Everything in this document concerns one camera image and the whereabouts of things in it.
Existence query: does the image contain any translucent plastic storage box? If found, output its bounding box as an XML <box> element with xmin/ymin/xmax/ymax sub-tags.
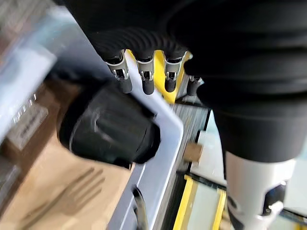
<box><xmin>0</xmin><ymin>0</ymin><xmax>185</xmax><ymax>230</ymax></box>

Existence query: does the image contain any yellow shelf upright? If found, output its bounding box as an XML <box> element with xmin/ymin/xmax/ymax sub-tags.
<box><xmin>126</xmin><ymin>49</ymin><xmax>193</xmax><ymax>105</ymax></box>

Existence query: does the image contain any small brown cardboard box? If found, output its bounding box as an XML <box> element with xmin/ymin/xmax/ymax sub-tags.
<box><xmin>183</xmin><ymin>142</ymin><xmax>204</xmax><ymax>164</ymax></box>

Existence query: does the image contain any brown cardboard liner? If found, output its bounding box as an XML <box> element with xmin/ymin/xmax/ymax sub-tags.
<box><xmin>0</xmin><ymin>79</ymin><xmax>135</xmax><ymax>230</ymax></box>

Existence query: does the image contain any white printed label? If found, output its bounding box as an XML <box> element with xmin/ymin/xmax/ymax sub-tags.
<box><xmin>11</xmin><ymin>104</ymin><xmax>49</xmax><ymax>150</ymax></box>

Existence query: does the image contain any yellow shelf beam frame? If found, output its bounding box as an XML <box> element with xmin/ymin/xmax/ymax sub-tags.
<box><xmin>172</xmin><ymin>174</ymin><xmax>227</xmax><ymax>230</ymax></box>

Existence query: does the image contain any metal box handle clip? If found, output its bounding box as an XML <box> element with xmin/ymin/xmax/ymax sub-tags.
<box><xmin>131</xmin><ymin>186</ymin><xmax>150</xmax><ymax>230</ymax></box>

